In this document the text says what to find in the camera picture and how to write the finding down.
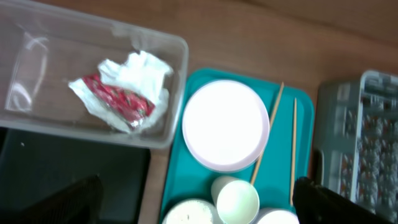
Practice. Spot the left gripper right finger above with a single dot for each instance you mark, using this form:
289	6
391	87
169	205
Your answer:
315	204

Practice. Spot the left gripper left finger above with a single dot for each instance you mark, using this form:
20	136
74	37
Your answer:
78	203

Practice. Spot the white cup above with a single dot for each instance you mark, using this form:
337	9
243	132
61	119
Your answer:
236	200

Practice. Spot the cooked white rice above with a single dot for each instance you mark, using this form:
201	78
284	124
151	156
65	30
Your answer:
189	214

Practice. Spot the red snack wrapper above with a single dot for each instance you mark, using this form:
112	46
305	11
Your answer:
131	106

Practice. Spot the grey bowl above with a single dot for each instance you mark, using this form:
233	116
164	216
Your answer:
191	213

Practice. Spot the white napkin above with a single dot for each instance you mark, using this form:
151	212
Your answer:
142	73

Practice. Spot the black waste tray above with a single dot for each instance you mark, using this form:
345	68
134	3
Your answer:
35	166

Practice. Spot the grey dishwasher rack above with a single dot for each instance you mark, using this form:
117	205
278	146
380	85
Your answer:
356	135

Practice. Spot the clear plastic waste bin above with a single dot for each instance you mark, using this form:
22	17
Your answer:
44	47

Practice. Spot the teal serving tray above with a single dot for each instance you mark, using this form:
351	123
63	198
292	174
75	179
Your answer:
187	178

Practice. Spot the right wooden chopstick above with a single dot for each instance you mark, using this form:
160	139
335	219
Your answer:
293	160

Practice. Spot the large white plate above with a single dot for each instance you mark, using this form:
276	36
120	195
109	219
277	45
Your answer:
225	126

